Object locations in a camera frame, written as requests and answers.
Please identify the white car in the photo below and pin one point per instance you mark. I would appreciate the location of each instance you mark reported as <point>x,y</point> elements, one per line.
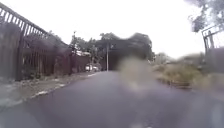
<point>91,68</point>

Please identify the pale pole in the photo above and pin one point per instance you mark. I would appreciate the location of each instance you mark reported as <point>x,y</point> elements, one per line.
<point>107,58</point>

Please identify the dark metal bar fence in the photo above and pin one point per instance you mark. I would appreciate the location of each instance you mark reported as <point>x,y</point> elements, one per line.
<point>33,53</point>

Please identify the dark metal gate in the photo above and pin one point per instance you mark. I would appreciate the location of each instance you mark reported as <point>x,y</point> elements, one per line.
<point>213,50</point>

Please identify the group of dark trees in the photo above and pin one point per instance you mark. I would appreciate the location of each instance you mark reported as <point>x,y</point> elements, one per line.
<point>100,43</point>

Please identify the grey asphalt road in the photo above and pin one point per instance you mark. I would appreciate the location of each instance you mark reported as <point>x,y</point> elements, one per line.
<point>100,103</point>

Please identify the tree with dark foliage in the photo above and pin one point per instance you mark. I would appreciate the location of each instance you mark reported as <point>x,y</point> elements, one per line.
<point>206,13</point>

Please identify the pale concrete pavement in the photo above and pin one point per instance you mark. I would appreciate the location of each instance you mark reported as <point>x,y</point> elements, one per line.
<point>30,87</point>

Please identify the dry grass verge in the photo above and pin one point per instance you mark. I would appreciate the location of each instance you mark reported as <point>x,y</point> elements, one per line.
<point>181,75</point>

